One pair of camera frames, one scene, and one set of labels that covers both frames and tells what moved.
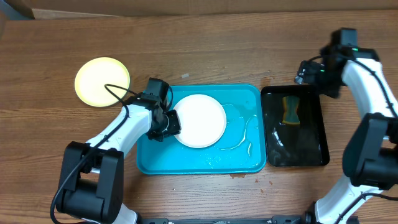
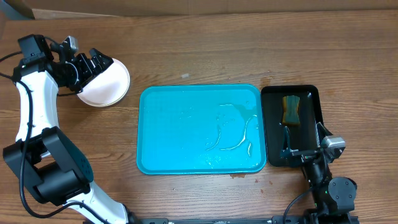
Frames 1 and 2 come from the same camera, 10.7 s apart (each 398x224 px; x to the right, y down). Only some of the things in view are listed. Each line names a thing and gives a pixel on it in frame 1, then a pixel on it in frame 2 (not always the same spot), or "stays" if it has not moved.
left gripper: [175, 129] → [97, 58]
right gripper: [314, 70] → [305, 157]
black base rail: [275, 219] stays
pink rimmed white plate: [203, 121] → [108, 89]
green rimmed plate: [92, 75] stays
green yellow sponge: [290, 104] stays
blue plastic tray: [242, 149] stays
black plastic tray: [295, 145] stays
